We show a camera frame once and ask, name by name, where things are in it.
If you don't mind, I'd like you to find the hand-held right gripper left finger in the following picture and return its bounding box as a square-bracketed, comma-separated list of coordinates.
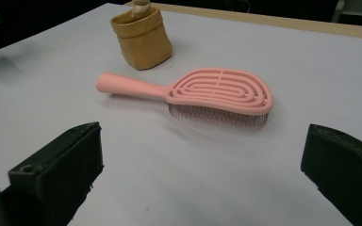
[4, 121, 105, 226]

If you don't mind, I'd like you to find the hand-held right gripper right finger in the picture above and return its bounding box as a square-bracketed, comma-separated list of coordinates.
[300, 123, 362, 226]

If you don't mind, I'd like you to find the pink hairbrush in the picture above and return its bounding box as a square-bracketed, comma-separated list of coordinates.
[94, 67, 273, 129]

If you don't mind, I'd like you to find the tan paper bag holder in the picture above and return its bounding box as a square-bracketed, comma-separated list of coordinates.
[109, 6, 173, 71]

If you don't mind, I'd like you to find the grey metal stand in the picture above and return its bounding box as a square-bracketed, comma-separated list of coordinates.
[331, 0, 362, 21]

